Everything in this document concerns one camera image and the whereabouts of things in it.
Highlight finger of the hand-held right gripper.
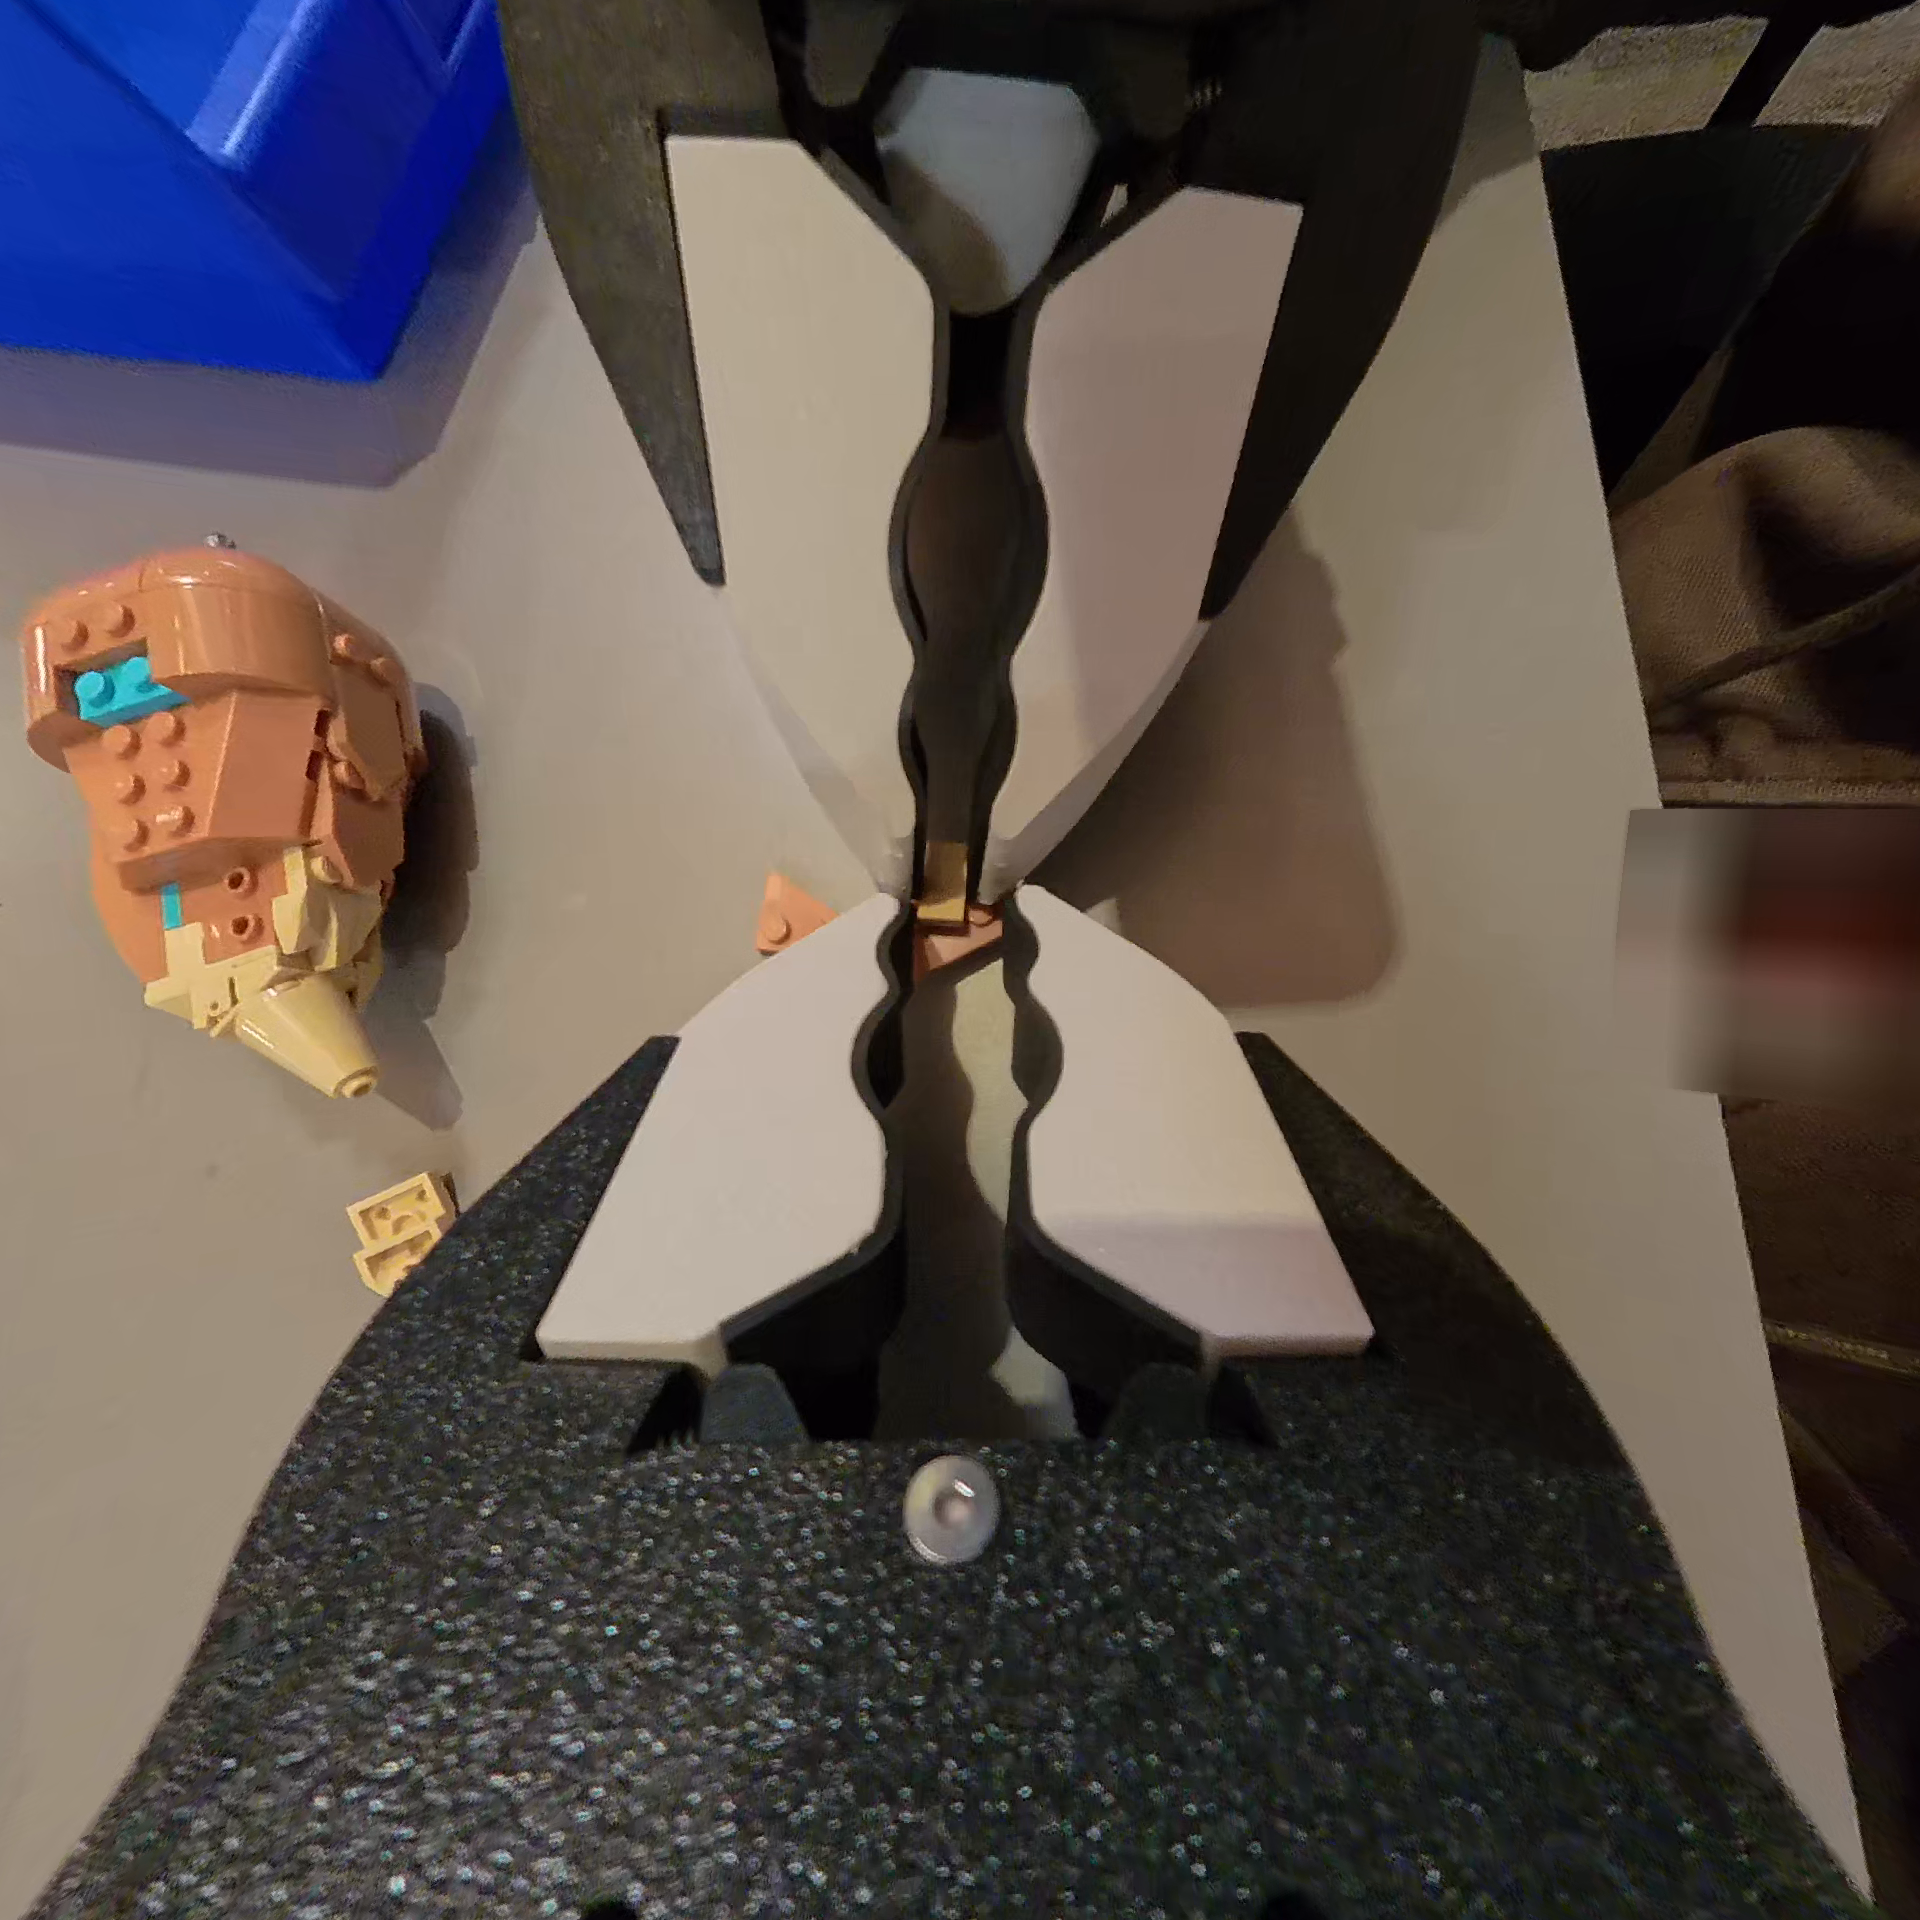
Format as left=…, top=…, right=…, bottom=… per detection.
left=658, top=127, right=949, bottom=903
left=983, top=189, right=1304, bottom=889

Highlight brown cloth bag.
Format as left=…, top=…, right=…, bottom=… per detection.
left=1610, top=434, right=1920, bottom=1721

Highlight brown brick-built animal model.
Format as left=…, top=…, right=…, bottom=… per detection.
left=15, top=528, right=422, bottom=1112

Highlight tan brick piece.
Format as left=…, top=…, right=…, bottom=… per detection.
left=345, top=1172, right=460, bottom=1302

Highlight blue plastic bin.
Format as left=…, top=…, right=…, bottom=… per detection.
left=0, top=0, right=542, bottom=384

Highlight black furniture frame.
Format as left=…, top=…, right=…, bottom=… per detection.
left=1532, top=0, right=1920, bottom=504

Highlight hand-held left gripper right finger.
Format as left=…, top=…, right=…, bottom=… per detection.
left=1004, top=884, right=1378, bottom=1363

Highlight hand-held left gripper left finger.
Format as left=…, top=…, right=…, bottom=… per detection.
left=528, top=903, right=926, bottom=1363

